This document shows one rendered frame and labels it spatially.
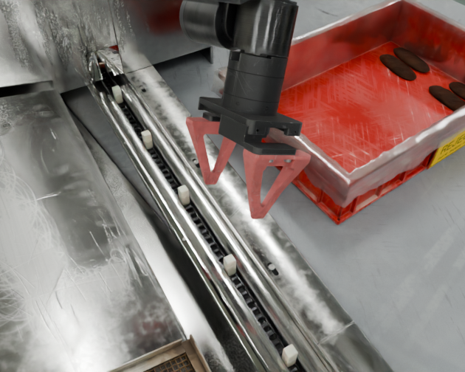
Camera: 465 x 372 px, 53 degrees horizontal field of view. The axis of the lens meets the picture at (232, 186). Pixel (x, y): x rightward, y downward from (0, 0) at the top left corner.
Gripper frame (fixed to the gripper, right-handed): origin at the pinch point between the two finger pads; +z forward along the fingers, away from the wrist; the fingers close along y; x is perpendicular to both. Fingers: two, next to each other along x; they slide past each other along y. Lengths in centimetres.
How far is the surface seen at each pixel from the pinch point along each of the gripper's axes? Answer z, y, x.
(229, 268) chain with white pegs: 12.9, 5.2, -5.3
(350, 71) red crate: -12, 32, -46
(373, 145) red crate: -1.7, 14.5, -37.9
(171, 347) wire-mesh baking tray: 16.7, -2.4, 6.0
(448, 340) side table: 15.5, -14.1, -26.8
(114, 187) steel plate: 10.9, 30.1, 2.1
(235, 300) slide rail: 15.6, 2.0, -4.7
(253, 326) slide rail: 17.0, -1.9, -5.2
